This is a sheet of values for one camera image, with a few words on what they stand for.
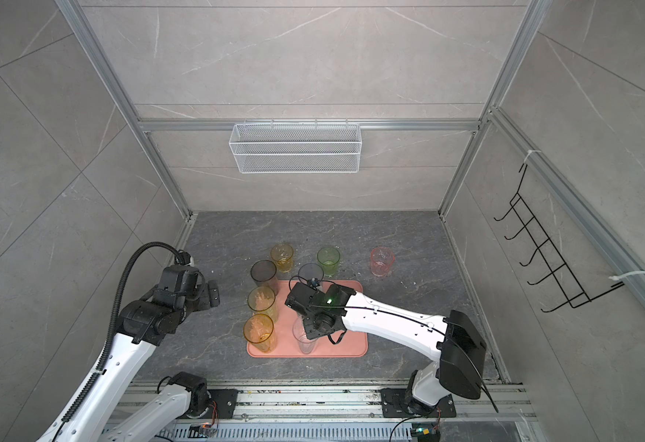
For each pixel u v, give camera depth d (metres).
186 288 0.55
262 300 0.94
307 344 0.76
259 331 0.74
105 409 0.39
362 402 0.75
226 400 0.73
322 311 0.51
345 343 0.58
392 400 0.74
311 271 0.84
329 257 1.02
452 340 0.41
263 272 0.84
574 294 0.58
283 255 1.06
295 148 1.01
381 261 1.03
